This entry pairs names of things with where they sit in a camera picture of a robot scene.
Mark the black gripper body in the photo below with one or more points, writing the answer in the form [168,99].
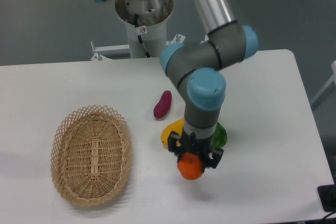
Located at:
[196,146]

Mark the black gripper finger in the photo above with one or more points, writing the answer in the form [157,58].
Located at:
[212,158]
[174,145]

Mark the orange toy fruit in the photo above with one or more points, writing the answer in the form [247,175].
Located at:
[190,166]

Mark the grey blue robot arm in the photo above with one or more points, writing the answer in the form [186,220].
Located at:
[194,71]

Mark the green toy cabbage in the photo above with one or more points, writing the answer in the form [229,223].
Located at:
[219,137]

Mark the purple toy sweet potato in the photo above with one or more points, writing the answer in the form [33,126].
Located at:
[163,106]

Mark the woven wicker basket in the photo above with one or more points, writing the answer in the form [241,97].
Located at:
[91,156]

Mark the black device at table edge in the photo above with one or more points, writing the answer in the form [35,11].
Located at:
[327,197]

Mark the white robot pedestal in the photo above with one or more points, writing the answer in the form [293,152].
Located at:
[145,24]

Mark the white frame at right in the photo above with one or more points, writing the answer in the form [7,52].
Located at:
[327,88]

